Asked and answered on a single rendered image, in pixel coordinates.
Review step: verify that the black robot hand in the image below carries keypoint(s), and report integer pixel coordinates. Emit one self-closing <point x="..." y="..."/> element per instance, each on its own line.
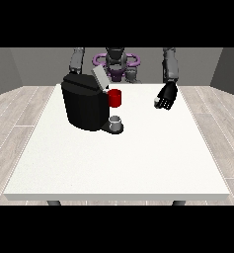
<point x="168" y="94"/>

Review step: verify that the small grey coffee pod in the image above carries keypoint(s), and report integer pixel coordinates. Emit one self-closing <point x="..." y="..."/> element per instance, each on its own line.
<point x="157" y="103"/>

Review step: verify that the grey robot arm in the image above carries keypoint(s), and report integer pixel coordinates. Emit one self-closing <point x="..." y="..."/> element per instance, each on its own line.
<point x="77" y="61"/>
<point x="170" y="66"/>

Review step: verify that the red pod holder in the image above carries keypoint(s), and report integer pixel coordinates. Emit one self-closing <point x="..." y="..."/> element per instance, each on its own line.
<point x="115" y="98"/>

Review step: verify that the pale grey machine lid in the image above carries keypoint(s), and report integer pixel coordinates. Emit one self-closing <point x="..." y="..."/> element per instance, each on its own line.
<point x="100" y="76"/>

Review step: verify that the black coffee machine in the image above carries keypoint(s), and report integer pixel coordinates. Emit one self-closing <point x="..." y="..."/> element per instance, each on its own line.
<point x="84" y="102"/>

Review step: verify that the small grey cup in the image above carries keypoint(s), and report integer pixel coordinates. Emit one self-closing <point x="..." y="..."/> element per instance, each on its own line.
<point x="115" y="123"/>

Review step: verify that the grey robot trunk purple rings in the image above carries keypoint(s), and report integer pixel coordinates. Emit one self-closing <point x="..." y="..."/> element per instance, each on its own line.
<point x="115" y="62"/>

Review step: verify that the dark table leg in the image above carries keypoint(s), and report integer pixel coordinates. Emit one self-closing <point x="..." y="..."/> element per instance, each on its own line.
<point x="179" y="202"/>
<point x="54" y="202"/>

